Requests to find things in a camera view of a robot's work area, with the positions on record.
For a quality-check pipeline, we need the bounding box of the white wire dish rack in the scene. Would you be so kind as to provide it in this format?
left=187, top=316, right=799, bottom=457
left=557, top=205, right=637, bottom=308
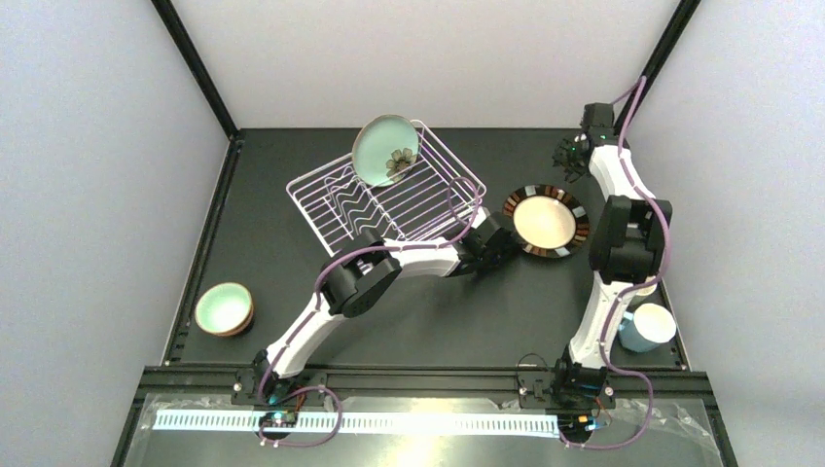
left=286, top=120, right=486, bottom=256

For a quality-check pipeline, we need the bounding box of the mint green flower plate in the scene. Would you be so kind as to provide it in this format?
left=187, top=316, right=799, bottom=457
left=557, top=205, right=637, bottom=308
left=351, top=115, right=420, bottom=188

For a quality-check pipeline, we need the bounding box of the green ceramic mug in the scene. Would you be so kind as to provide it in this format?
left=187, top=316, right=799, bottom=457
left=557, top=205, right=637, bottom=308
left=634, top=283, right=658, bottom=300

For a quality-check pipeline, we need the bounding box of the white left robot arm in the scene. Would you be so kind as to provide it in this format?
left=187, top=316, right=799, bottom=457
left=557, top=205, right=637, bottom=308
left=253, top=208, right=519, bottom=405

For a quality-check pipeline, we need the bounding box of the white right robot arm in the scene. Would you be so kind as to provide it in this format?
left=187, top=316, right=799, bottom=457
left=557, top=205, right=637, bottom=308
left=552, top=103, right=672, bottom=408

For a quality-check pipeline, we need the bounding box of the blue ceramic mug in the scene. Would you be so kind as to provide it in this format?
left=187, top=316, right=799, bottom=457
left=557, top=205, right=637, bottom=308
left=618, top=304, right=677, bottom=353

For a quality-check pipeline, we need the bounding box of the mint green brown bowl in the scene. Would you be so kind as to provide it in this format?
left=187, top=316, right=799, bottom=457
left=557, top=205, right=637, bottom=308
left=194, top=282, right=254, bottom=337

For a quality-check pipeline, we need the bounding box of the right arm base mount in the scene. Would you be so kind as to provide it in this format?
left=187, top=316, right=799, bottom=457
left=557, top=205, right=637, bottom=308
left=515, top=352, right=615, bottom=444

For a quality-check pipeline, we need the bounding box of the black right frame post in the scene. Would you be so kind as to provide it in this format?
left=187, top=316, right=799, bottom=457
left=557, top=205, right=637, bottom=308
left=614, top=0, right=701, bottom=133

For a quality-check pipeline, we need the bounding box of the black frame post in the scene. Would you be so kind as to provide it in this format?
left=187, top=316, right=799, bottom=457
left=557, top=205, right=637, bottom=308
left=614, top=0, right=701, bottom=133
left=151, top=0, right=238, bottom=140

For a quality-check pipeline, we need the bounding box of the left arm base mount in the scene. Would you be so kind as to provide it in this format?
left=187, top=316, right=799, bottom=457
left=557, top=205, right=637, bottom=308
left=231, top=367, right=342, bottom=448

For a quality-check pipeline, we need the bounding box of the black left frame post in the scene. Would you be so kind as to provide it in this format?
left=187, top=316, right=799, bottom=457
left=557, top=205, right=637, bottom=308
left=151, top=0, right=238, bottom=140

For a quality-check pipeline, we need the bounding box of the white slotted cable duct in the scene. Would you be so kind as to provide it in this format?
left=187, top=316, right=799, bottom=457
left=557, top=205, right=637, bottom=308
left=151, top=409, right=558, bottom=439

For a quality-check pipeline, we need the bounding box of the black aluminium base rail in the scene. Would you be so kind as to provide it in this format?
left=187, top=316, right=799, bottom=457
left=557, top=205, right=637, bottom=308
left=111, top=362, right=738, bottom=466

